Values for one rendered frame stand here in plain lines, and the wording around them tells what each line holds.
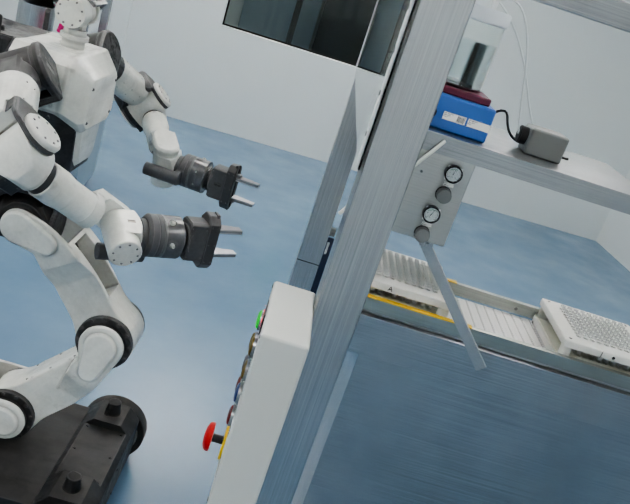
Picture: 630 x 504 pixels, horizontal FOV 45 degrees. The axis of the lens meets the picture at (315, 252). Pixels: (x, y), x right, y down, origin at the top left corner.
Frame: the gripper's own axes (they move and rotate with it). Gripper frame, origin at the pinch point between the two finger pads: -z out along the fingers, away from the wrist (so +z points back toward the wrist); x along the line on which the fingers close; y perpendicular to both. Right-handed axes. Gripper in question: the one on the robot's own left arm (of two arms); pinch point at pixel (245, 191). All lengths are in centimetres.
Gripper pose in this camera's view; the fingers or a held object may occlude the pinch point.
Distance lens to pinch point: 203.1
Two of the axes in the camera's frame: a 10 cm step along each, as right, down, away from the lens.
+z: -9.4, -3.4, 0.8
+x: -3.0, 8.9, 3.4
